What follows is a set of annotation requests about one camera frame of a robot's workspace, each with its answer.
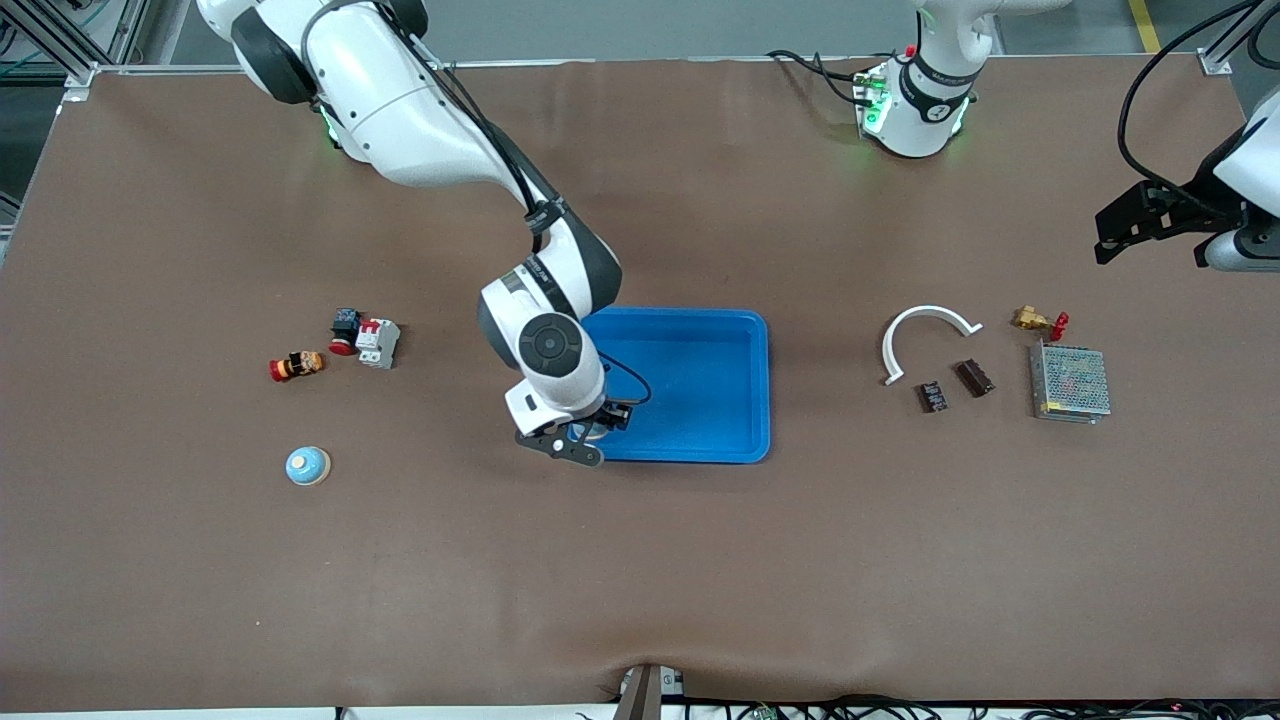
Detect brown table mat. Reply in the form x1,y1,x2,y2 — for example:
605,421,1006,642
0,55,1280,713

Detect perforated metal power supply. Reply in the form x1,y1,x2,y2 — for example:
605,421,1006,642
1029,340,1113,426

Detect blue plastic tray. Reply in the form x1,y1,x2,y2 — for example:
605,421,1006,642
575,306,772,465

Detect aluminium frame post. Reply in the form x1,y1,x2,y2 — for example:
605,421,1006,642
0,0,151,101
1197,0,1280,77

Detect black base cable bundle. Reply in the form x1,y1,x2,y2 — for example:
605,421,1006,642
766,49,873,107

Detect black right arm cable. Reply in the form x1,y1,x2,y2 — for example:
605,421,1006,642
300,0,652,407

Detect brass valve red handle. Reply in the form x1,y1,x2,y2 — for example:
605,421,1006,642
1011,306,1071,343

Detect red orange push button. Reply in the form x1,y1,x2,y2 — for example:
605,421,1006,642
268,350,327,384

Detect metal table edge bracket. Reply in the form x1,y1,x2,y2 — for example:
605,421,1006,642
612,663,687,720

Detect white curved pipe clamp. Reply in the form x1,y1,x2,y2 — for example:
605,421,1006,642
880,304,984,388

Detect black cables below table edge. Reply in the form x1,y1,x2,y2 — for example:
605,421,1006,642
688,694,1280,720

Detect white circuit breaker red switches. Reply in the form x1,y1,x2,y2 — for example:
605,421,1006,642
355,317,402,371

